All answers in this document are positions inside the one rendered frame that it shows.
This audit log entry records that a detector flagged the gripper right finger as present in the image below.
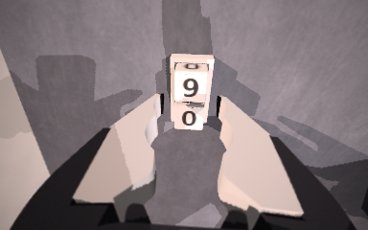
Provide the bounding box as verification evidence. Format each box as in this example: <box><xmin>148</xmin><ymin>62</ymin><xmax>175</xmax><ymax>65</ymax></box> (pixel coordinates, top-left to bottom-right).
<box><xmin>217</xmin><ymin>95</ymin><xmax>356</xmax><ymax>230</ymax></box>

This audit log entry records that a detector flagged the white rectangular tray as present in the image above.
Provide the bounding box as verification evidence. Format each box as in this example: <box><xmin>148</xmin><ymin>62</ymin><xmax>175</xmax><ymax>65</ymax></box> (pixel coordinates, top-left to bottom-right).
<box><xmin>171</xmin><ymin>54</ymin><xmax>214</xmax><ymax>123</ymax></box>

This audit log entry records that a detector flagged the white number cube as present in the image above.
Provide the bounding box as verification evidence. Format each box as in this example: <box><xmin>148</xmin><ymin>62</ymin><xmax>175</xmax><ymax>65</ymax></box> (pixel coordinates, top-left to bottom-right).
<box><xmin>174</xmin><ymin>62</ymin><xmax>209</xmax><ymax>103</ymax></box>
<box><xmin>174</xmin><ymin>101</ymin><xmax>205</xmax><ymax>130</ymax></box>

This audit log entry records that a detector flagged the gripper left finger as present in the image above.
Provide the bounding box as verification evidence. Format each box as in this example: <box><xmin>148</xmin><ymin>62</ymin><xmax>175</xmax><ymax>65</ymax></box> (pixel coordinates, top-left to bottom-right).
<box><xmin>10</xmin><ymin>92</ymin><xmax>164</xmax><ymax>230</ymax></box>

